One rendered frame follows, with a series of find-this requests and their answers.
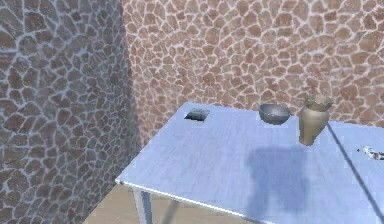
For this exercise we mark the small dark grey box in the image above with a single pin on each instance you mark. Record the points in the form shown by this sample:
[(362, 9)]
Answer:
[(197, 114)]

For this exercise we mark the pale blue table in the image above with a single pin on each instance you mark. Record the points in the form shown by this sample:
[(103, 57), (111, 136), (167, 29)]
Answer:
[(213, 166)]

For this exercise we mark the grey bowl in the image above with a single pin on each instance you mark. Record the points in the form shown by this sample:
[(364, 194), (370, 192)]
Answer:
[(274, 113)]

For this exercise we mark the beige vase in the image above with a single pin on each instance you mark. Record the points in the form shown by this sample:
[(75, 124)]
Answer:
[(312, 123)]

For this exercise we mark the small white and black object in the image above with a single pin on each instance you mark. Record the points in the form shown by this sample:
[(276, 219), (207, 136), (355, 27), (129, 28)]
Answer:
[(373, 153)]

